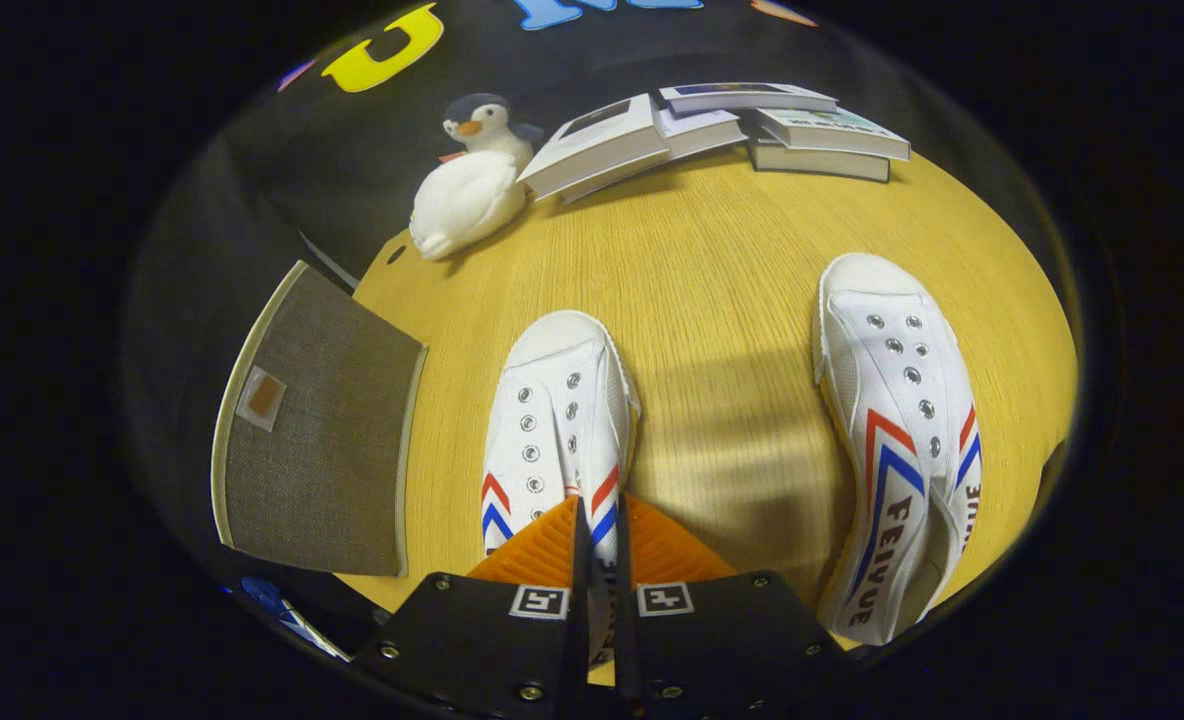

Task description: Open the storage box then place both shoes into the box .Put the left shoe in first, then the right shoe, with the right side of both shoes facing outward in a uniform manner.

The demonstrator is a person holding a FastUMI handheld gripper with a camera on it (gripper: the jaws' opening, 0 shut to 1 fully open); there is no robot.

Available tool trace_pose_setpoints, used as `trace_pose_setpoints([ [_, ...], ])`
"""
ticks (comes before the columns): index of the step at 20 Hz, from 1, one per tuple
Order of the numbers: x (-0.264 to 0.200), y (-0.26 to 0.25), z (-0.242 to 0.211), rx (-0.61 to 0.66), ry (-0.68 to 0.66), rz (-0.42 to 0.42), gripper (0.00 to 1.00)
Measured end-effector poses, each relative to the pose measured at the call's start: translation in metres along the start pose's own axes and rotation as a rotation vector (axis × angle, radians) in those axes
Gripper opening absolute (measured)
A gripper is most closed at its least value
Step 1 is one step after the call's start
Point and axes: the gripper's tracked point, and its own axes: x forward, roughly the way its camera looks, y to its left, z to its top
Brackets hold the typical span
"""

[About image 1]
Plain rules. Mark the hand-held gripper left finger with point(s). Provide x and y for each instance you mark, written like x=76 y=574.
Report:
x=492 y=640

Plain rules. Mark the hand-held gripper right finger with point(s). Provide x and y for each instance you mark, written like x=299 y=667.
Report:
x=722 y=640

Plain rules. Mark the white canvas shoe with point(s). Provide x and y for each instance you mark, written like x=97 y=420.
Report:
x=892 y=400
x=552 y=420

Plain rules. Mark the grey fabric storage box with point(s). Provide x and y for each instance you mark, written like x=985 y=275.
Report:
x=332 y=470

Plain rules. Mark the blue and white object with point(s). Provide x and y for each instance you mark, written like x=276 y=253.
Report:
x=264 y=595

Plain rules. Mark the white plush toy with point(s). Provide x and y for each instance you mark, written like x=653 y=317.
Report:
x=462 y=200

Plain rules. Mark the dark grey book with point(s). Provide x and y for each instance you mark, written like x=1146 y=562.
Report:
x=812 y=163

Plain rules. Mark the plain white book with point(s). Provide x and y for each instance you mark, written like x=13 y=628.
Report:
x=702 y=130

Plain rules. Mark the white book with portrait cover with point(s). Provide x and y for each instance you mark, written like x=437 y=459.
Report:
x=602 y=140

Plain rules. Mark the penguin plush toy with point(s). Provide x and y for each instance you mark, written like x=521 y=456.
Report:
x=487 y=120

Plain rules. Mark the book with pale green cover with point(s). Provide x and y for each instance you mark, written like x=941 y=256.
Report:
x=832 y=130

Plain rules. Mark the book with blue picture cover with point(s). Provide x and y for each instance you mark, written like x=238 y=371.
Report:
x=752 y=98

